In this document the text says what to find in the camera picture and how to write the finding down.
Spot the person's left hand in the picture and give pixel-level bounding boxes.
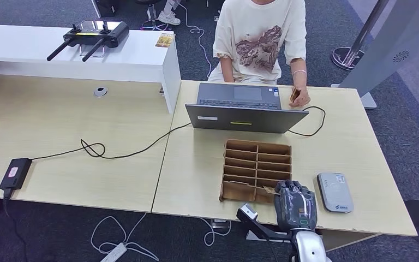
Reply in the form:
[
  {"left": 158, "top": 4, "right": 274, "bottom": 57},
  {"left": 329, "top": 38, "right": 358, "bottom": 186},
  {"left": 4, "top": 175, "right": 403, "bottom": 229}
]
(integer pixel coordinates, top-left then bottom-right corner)
[{"left": 288, "top": 86, "right": 312, "bottom": 109}]

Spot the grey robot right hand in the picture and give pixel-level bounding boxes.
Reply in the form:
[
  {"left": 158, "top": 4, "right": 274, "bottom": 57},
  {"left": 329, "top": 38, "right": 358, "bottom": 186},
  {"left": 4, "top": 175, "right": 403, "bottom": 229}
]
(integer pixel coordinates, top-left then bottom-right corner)
[{"left": 273, "top": 180, "right": 318, "bottom": 232}]

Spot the grey card reader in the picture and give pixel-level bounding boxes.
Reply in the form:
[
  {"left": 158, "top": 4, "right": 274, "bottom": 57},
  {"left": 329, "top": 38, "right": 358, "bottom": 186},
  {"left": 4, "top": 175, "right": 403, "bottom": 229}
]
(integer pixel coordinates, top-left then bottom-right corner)
[{"left": 316, "top": 172, "right": 355, "bottom": 213}]

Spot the cardboard card organizer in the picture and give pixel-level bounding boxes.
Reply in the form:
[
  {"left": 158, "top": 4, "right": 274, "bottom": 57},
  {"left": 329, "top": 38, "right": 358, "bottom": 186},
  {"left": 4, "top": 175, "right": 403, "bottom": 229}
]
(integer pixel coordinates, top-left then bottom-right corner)
[{"left": 219, "top": 139, "right": 292, "bottom": 205}]

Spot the person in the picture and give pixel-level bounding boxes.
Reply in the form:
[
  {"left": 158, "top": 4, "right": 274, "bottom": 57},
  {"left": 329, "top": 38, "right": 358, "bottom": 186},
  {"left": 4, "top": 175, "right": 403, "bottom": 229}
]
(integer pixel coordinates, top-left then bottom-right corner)
[
  {"left": 158, "top": 0, "right": 181, "bottom": 26},
  {"left": 207, "top": 0, "right": 312, "bottom": 109}
]

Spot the yellow picture card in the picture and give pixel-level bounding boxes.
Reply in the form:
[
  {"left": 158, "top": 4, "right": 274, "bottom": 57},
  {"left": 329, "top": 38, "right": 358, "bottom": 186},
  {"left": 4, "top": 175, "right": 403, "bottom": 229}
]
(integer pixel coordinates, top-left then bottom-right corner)
[{"left": 154, "top": 33, "right": 176, "bottom": 49}]

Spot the white desk foot bar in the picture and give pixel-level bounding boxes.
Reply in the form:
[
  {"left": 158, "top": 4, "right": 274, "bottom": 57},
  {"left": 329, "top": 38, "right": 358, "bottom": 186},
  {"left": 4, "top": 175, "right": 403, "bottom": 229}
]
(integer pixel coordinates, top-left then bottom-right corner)
[{"left": 246, "top": 229, "right": 292, "bottom": 243}]

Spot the grey laptop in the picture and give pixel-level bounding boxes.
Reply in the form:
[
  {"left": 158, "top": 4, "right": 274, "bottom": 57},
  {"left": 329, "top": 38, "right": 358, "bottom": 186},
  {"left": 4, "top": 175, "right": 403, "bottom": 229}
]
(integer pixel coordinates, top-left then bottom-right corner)
[{"left": 184, "top": 82, "right": 310, "bottom": 134}]

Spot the grey standing panel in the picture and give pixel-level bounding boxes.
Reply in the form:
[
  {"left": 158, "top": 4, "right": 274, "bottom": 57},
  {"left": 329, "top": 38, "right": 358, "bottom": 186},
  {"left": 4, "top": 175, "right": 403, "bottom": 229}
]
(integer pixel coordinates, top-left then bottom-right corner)
[{"left": 330, "top": 0, "right": 419, "bottom": 110}]

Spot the white power strip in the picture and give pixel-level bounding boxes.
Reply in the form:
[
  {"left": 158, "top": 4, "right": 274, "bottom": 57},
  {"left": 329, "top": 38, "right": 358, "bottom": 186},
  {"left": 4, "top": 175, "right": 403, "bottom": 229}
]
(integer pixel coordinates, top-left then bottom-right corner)
[{"left": 100, "top": 242, "right": 128, "bottom": 262}]

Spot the black remote controller with antennas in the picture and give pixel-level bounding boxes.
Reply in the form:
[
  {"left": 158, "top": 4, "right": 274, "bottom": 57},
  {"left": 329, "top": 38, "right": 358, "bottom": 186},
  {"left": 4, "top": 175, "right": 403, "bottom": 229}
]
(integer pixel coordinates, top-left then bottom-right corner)
[{"left": 46, "top": 20, "right": 130, "bottom": 63}]

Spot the black cabinet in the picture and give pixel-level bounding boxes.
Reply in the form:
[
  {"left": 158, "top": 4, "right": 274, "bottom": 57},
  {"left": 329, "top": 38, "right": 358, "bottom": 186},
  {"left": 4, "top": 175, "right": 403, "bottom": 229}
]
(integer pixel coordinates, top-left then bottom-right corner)
[{"left": 91, "top": 0, "right": 121, "bottom": 18}]

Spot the white raised desk shelf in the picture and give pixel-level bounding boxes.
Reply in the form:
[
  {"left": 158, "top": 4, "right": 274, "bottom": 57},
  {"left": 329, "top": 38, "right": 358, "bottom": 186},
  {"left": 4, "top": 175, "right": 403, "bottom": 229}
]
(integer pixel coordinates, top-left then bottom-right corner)
[{"left": 0, "top": 23, "right": 182, "bottom": 115}]

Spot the black power adapter brick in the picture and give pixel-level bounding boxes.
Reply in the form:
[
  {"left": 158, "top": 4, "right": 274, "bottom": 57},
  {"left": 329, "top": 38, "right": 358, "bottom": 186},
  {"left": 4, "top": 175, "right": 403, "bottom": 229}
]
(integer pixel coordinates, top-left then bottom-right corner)
[{"left": 0, "top": 157, "right": 33, "bottom": 192}]

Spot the black looped cable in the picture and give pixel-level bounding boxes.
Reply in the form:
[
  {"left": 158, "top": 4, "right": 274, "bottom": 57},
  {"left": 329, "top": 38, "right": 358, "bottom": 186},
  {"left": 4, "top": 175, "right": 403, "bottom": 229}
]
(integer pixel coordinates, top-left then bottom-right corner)
[{"left": 288, "top": 105, "right": 327, "bottom": 138}]

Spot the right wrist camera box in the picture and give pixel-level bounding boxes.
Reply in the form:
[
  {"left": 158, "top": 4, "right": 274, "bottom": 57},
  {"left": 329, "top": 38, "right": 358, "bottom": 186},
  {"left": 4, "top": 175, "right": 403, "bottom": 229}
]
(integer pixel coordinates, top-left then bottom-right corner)
[{"left": 236, "top": 203, "right": 292, "bottom": 242}]

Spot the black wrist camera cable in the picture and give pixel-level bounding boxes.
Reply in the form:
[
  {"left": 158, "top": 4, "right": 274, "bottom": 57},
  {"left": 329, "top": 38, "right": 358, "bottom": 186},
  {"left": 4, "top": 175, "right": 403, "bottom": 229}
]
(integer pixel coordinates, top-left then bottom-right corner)
[{"left": 264, "top": 236, "right": 279, "bottom": 262}]

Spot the white looped cable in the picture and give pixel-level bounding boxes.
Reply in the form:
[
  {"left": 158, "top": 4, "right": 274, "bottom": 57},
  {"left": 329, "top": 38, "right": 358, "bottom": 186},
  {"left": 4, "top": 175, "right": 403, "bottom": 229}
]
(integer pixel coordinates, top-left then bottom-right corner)
[{"left": 197, "top": 217, "right": 232, "bottom": 247}]

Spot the white floor cable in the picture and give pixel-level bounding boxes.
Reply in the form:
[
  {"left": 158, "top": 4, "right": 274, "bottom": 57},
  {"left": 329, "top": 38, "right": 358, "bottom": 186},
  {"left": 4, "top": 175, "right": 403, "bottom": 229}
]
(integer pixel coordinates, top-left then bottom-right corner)
[{"left": 177, "top": 2, "right": 214, "bottom": 79}]

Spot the white power strip cable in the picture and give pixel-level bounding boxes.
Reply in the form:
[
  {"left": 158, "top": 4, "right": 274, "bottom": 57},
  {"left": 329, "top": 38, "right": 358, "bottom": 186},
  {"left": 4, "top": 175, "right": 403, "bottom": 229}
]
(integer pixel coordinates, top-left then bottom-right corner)
[{"left": 90, "top": 211, "right": 160, "bottom": 262}]

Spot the black laptop charger cable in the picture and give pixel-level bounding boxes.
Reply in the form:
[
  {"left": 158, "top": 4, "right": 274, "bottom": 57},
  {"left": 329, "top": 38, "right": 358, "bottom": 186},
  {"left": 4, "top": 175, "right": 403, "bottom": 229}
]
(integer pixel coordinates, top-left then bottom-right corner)
[{"left": 30, "top": 122, "right": 193, "bottom": 160}]

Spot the black stool with chrome ring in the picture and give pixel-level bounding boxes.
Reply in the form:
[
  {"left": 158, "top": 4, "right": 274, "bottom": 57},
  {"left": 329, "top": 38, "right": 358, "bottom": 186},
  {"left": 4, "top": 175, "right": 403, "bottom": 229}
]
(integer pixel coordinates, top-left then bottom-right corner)
[{"left": 135, "top": 0, "right": 170, "bottom": 32}]

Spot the metal wire controller stand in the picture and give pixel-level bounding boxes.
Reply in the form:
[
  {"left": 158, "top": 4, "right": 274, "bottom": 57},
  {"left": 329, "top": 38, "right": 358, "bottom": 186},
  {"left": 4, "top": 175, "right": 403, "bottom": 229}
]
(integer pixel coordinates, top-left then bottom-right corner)
[{"left": 79, "top": 44, "right": 106, "bottom": 58}]

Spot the black mains cable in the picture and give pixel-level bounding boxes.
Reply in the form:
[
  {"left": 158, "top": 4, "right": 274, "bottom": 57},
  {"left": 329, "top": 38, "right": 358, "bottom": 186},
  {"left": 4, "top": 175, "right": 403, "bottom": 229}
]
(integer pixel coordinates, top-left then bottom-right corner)
[{"left": 1, "top": 188, "right": 31, "bottom": 262}]

